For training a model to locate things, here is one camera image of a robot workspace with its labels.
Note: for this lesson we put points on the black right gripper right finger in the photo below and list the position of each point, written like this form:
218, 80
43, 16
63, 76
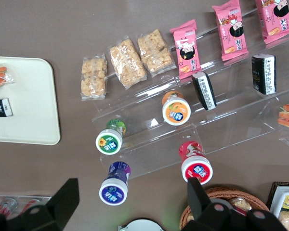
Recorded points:
202, 207

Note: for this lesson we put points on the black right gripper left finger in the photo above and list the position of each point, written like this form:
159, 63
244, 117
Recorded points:
60, 204

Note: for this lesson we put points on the green gum bottle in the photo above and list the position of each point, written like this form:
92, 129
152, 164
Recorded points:
109, 142

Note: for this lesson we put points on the red gum bottle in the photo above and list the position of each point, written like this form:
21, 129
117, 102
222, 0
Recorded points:
197, 169

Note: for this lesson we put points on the purple gum bottle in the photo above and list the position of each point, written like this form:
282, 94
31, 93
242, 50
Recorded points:
113, 190

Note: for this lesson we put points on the orange gum bottle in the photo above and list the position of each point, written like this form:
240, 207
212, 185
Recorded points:
176, 111

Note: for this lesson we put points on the cream plastic tray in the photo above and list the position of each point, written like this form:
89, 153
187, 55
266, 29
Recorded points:
31, 101

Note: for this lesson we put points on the clear acrylic can rack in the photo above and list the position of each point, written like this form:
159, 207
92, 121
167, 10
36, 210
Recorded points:
42, 199

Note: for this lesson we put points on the brown wicker basket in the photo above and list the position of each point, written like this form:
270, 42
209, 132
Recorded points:
231, 192

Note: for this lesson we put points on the wrapped rice crispy bar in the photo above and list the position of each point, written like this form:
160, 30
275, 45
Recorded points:
155, 51
126, 62
94, 78
240, 204

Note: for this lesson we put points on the red white drink can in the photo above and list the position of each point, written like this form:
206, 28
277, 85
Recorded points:
6, 205

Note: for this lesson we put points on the white round object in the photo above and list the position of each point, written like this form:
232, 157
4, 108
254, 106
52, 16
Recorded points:
142, 225

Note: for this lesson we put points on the white rectangular dish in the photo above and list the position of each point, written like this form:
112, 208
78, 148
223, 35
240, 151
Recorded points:
275, 199

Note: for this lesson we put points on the dark woven basket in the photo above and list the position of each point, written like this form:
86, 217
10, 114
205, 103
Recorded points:
283, 184

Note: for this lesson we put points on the clear acrylic stepped display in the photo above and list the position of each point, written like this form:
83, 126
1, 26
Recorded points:
233, 120

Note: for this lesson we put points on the small black snack packet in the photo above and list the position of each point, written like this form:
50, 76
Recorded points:
263, 74
0, 108
204, 91

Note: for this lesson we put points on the pink cartoon snack packet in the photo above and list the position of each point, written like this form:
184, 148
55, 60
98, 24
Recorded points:
275, 19
231, 31
186, 51

